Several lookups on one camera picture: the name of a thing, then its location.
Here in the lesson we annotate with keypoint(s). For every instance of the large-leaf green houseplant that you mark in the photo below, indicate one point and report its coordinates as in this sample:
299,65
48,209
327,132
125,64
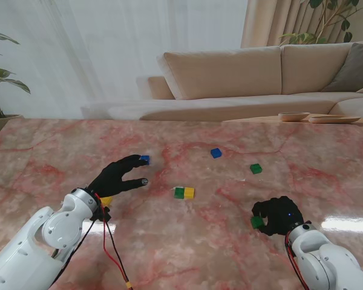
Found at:
18,85

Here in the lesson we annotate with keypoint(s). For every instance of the sheer white curtain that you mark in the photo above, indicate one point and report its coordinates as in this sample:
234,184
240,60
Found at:
109,45

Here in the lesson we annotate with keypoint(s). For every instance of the beige sofa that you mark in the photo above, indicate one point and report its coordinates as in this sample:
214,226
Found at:
230,75

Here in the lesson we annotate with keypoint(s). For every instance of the blue toy brick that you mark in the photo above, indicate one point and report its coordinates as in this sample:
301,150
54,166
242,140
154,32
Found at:
145,159
216,153

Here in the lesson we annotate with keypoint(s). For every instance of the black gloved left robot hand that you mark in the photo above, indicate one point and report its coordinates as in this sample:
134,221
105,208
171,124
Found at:
112,179

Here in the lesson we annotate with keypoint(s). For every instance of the tall leafy branch plant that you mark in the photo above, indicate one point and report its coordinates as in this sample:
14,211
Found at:
302,37

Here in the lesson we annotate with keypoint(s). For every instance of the beige curtain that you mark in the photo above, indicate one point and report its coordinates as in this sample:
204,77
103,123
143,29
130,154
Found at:
260,24

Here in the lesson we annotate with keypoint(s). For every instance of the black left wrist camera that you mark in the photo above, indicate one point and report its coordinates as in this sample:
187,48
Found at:
103,215

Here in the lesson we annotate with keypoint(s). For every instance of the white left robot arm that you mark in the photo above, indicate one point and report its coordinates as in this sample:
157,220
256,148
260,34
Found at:
27,250

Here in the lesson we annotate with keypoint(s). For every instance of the grey sofa cushion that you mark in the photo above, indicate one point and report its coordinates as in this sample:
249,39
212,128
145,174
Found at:
354,69

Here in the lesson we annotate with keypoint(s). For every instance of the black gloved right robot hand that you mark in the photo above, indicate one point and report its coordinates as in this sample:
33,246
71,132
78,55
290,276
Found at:
282,216

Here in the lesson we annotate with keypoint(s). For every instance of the flat wooden tray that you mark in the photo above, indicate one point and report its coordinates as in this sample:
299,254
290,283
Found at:
334,119

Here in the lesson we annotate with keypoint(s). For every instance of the green toy brick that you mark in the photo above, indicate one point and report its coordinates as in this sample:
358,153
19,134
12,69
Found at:
179,193
256,222
256,168

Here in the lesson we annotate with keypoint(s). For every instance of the pale plant pot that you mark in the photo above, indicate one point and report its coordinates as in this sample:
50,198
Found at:
0,124

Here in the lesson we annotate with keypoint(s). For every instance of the wooden bowl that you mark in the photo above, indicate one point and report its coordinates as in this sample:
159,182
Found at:
293,116

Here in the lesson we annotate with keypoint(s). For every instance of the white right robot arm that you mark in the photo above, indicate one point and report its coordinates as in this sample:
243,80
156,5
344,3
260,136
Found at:
326,259

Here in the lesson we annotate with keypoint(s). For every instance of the yellow toy brick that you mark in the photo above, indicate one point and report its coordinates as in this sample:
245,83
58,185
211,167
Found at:
107,200
189,193

